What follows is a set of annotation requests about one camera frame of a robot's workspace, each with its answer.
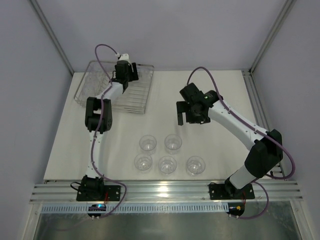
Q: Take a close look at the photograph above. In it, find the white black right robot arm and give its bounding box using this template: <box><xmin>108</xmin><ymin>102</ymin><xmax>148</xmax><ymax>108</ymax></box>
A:
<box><xmin>176</xmin><ymin>83</ymin><xmax>283</xmax><ymax>198</ymax></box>

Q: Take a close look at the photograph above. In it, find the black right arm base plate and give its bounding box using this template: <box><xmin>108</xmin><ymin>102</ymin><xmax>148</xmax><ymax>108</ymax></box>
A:
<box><xmin>208</xmin><ymin>182</ymin><xmax>255</xmax><ymax>200</ymax></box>

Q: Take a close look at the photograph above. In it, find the aluminium frame post left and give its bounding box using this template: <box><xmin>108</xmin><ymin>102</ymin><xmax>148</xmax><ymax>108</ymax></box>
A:
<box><xmin>27</xmin><ymin>0</ymin><xmax>75</xmax><ymax>76</ymax></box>

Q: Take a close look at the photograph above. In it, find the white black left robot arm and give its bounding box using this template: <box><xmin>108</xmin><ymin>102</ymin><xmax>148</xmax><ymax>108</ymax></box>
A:
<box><xmin>76</xmin><ymin>60</ymin><xmax>139</xmax><ymax>202</ymax></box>

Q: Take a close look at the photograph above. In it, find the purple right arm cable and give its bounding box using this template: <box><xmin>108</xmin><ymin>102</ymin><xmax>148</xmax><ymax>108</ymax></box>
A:
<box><xmin>186</xmin><ymin>66</ymin><xmax>296</xmax><ymax>220</ymax></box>

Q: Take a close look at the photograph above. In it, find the metal wire dish rack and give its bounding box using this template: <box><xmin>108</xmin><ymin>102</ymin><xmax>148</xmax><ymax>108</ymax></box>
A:
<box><xmin>73</xmin><ymin>60</ymin><xmax>155</xmax><ymax>114</ymax></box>

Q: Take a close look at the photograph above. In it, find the clear faceted plastic cup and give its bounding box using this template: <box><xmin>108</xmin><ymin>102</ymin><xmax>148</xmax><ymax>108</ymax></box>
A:
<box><xmin>186</xmin><ymin>156</ymin><xmax>206</xmax><ymax>176</ymax></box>
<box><xmin>158</xmin><ymin>156</ymin><xmax>177</xmax><ymax>175</ymax></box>
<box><xmin>134</xmin><ymin>153</ymin><xmax>153</xmax><ymax>173</ymax></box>
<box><xmin>139</xmin><ymin>135</ymin><xmax>157</xmax><ymax>153</ymax></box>
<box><xmin>164</xmin><ymin>134</ymin><xmax>183</xmax><ymax>155</ymax></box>

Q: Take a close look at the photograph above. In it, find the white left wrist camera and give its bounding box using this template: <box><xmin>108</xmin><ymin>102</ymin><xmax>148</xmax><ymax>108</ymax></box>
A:
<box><xmin>116</xmin><ymin>53</ymin><xmax>131</xmax><ymax>65</ymax></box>

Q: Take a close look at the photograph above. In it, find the slotted grey cable duct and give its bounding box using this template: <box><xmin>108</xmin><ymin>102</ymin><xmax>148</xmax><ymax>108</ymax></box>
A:
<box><xmin>40</xmin><ymin>202</ymin><xmax>229</xmax><ymax>215</ymax></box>

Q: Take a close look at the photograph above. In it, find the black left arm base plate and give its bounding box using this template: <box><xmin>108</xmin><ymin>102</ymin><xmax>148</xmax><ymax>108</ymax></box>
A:
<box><xmin>76</xmin><ymin>185</ymin><xmax>121</xmax><ymax>202</ymax></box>

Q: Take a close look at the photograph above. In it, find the aluminium mounting rail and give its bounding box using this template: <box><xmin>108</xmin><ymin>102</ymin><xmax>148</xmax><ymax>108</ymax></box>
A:
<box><xmin>29</xmin><ymin>179</ymin><xmax>303</xmax><ymax>204</ymax></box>

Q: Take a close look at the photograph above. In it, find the aluminium frame post right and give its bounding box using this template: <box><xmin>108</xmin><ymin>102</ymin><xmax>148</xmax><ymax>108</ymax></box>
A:
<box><xmin>248</xmin><ymin>0</ymin><xmax>297</xmax><ymax>73</ymax></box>

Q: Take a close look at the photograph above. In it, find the aluminium frame post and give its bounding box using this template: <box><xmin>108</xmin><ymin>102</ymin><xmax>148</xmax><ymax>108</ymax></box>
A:
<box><xmin>248</xmin><ymin>0</ymin><xmax>297</xmax><ymax>73</ymax></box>
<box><xmin>27</xmin><ymin>0</ymin><xmax>75</xmax><ymax>76</ymax></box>

